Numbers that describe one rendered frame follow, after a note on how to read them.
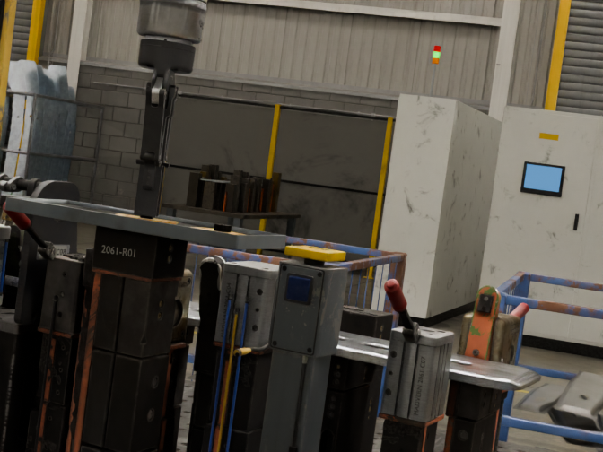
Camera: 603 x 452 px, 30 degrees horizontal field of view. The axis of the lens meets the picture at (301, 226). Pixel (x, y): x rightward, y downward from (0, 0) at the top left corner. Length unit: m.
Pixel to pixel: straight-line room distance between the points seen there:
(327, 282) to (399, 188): 8.43
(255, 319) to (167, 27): 0.43
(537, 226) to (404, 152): 1.30
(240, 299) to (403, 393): 0.27
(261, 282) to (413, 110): 8.26
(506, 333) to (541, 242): 7.83
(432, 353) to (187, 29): 0.54
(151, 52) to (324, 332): 0.44
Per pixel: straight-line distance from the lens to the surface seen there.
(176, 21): 1.52
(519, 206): 9.68
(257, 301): 1.60
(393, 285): 1.40
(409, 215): 9.79
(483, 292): 1.84
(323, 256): 1.39
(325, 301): 1.39
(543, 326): 9.71
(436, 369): 1.53
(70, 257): 1.76
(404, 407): 1.53
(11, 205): 1.60
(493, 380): 1.61
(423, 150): 9.77
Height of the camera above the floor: 1.26
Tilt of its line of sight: 3 degrees down
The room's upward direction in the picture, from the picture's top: 8 degrees clockwise
